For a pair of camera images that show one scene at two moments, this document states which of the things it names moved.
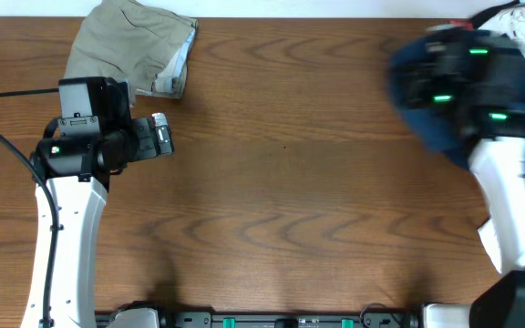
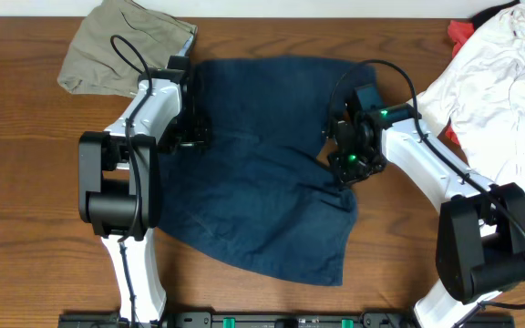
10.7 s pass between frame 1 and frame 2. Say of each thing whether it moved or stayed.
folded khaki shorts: stayed
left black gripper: moved
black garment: stayed
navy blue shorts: moved
